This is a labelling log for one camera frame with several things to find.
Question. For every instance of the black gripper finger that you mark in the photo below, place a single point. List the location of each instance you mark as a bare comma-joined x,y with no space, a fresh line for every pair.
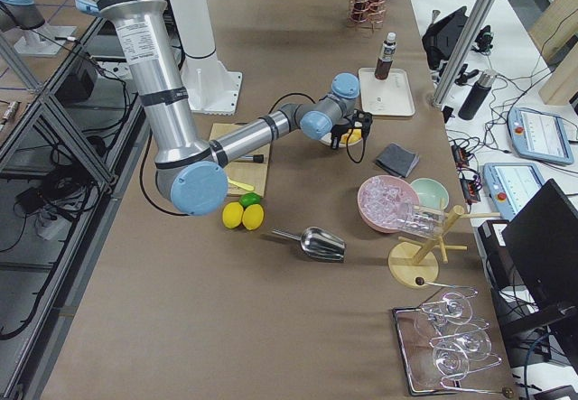
335,142

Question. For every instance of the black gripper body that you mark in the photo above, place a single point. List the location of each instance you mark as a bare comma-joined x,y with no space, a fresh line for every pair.
340,130

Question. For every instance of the white round plate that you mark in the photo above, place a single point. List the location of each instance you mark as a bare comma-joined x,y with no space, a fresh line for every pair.
326,140

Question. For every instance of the yellow donut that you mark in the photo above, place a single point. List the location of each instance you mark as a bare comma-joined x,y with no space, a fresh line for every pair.
351,137

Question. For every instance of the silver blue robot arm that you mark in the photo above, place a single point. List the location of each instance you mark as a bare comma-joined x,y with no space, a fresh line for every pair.
169,48

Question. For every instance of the white rectangular tray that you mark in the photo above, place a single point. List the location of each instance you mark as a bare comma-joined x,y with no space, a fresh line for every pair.
389,97

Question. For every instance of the mirrored glass rack tray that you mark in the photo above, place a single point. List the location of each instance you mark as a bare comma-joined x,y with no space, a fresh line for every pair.
422,378

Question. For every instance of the brown sauce bottle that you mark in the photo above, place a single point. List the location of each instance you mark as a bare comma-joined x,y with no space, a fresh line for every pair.
385,57

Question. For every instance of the grey folded cloth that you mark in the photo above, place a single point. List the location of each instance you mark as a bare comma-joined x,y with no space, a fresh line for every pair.
396,160

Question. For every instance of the pink bowl with ice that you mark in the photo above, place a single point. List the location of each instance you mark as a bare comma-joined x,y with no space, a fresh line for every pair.
378,199

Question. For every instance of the silver black knife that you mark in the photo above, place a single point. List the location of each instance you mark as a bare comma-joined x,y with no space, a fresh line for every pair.
251,158

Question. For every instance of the bamboo cutting board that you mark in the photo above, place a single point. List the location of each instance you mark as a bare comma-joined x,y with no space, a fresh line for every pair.
253,174

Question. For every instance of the mint green bowl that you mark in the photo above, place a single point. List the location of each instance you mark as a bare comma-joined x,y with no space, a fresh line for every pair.
431,193

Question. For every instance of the metal ice scoop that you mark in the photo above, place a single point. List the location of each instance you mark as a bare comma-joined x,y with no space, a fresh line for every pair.
318,244

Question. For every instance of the green lime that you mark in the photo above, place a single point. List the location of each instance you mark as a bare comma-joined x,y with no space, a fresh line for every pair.
249,199

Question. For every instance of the black bag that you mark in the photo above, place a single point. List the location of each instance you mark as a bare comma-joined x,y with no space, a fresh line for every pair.
441,37

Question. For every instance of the yellow lemon right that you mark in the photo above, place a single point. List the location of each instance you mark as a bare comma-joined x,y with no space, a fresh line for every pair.
253,216

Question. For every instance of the yellow lemon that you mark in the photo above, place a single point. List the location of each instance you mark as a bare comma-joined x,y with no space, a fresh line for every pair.
232,215
253,216

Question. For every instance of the clear glass on stand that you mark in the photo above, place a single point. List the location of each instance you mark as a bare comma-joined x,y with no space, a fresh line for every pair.
419,220

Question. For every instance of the yellow lemon left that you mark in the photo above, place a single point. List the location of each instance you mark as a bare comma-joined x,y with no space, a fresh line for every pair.
232,215

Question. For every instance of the black thermos bottle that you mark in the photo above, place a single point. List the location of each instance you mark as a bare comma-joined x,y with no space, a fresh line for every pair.
477,95

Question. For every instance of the wooden cup tree stand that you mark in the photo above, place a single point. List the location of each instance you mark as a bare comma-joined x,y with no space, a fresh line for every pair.
413,263

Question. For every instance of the lower teach pendant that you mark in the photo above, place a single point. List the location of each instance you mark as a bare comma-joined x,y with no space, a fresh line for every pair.
511,185

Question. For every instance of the teach pendant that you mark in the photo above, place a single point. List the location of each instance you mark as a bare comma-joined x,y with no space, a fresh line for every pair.
511,185
539,136

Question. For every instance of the upper teach pendant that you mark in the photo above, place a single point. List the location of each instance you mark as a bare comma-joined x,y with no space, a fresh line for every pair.
539,136

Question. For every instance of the upper clear wine glass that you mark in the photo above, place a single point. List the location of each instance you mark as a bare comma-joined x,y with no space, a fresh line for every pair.
451,309

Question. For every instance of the clear wine glass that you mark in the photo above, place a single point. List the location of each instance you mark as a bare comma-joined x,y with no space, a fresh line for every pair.
451,309
466,351

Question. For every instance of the black monitor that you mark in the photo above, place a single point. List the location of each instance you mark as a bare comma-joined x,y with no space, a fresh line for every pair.
542,243

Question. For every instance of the lower clear wine glass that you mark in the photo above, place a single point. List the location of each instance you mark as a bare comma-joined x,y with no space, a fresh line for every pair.
466,351

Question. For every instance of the copper wire bottle rack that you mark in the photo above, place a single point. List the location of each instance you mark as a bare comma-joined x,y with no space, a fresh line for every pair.
366,14

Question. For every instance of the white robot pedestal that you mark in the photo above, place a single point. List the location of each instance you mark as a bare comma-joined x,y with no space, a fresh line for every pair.
212,89

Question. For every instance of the aluminium frame post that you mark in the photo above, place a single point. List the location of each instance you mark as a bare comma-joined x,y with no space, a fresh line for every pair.
470,30

